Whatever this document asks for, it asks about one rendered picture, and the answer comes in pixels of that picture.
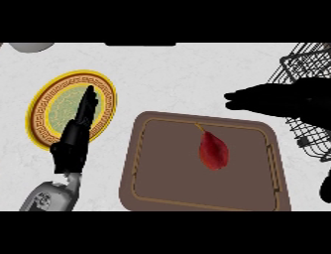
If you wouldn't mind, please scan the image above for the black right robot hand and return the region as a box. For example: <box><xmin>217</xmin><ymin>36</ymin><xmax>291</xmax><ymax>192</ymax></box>
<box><xmin>223</xmin><ymin>76</ymin><xmax>331</xmax><ymax>204</ymax></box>

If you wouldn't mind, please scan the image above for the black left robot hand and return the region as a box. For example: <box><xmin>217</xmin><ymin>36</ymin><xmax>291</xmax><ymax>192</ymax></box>
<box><xmin>49</xmin><ymin>84</ymin><xmax>100</xmax><ymax>175</ymax></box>

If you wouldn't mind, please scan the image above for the red pear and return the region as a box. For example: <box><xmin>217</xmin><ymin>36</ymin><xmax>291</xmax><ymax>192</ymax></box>
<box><xmin>193</xmin><ymin>122</ymin><xmax>232</xmax><ymax>172</ymax></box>

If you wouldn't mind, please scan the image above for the brown tray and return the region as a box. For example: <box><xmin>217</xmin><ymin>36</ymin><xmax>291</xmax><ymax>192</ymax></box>
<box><xmin>117</xmin><ymin>110</ymin><xmax>292</xmax><ymax>212</ymax></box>

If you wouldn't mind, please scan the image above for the yellow patterned plate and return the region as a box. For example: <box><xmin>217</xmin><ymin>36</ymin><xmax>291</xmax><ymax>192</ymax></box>
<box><xmin>24</xmin><ymin>68</ymin><xmax>118</xmax><ymax>152</ymax></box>

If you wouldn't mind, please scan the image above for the grey round bowl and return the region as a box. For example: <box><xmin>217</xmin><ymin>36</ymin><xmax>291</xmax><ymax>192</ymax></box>
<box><xmin>7</xmin><ymin>43</ymin><xmax>56</xmax><ymax>54</ymax></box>

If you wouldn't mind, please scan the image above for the black wire tiered basket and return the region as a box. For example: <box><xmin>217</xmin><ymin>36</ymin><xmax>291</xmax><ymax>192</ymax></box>
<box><xmin>264</xmin><ymin>43</ymin><xmax>331</xmax><ymax>163</ymax></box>

